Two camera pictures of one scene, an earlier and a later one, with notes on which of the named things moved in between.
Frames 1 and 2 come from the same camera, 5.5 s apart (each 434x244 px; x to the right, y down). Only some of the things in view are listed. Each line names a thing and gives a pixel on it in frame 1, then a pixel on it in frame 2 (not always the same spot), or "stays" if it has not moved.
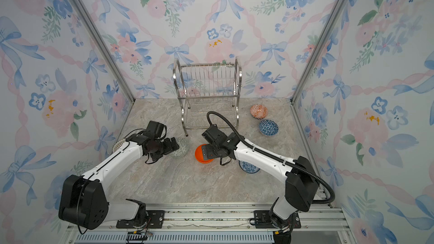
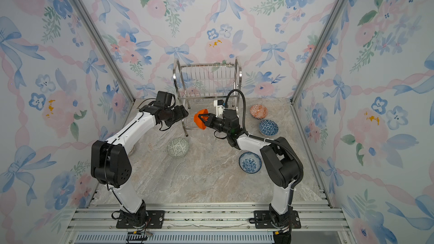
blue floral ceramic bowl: [248, 168] stays
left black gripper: [170, 147] to [182, 113]
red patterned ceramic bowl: [258, 111] stays
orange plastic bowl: [199, 155] to [198, 121]
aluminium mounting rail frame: [225, 223] stays
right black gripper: [208, 149] to [211, 121]
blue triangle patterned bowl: [268, 127] stays
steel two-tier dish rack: [205, 90] stays
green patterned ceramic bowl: [183, 148] stays
